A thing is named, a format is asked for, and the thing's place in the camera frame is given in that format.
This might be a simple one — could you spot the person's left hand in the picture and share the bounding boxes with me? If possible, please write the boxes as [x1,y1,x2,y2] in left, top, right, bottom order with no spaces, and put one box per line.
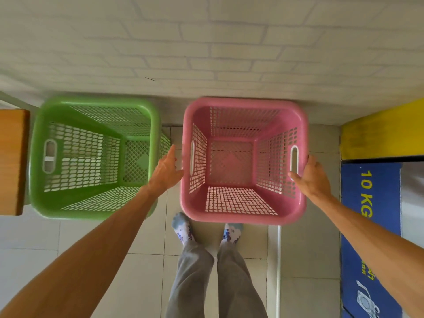
[147,144,185,197]

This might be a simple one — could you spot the person's right hand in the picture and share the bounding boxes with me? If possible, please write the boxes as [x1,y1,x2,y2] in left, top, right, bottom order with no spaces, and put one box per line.
[288,154,332,200]

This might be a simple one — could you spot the pink plastic laundry basket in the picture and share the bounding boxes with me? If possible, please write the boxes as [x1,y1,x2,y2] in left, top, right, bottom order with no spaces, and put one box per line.
[180,97,309,226]

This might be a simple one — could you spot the person's left forearm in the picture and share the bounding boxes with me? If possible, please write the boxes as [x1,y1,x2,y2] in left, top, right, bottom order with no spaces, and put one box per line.
[0,185,160,318]

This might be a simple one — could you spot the person's right forearm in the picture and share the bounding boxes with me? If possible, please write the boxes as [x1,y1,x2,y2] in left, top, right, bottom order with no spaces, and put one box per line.
[308,190,424,318]

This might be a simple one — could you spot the white patterned sock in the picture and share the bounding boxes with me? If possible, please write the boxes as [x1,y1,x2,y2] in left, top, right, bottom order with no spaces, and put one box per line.
[222,223,244,245]
[171,212,196,246]

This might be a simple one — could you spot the yellow panel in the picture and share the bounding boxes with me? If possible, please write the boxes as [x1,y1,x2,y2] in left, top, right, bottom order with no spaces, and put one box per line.
[340,98,424,161]

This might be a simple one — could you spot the white pipe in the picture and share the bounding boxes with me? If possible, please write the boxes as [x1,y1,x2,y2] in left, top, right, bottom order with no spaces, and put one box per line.
[275,225,282,318]

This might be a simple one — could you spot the green plastic laundry basket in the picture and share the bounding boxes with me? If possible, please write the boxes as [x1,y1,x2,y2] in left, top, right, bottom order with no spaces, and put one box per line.
[28,95,171,220]

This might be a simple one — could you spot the grey trousers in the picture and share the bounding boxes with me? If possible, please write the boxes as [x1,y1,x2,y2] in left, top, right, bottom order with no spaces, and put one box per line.
[165,240,268,318]

